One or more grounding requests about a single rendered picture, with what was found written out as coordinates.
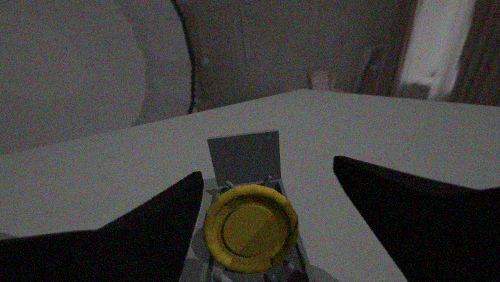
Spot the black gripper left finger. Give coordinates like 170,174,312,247
0,171,204,282

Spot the olive-gold round plate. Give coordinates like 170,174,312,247
202,184,299,274

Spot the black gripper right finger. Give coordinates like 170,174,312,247
333,156,500,282

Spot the dark grey dish rack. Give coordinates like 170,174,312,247
200,129,317,282

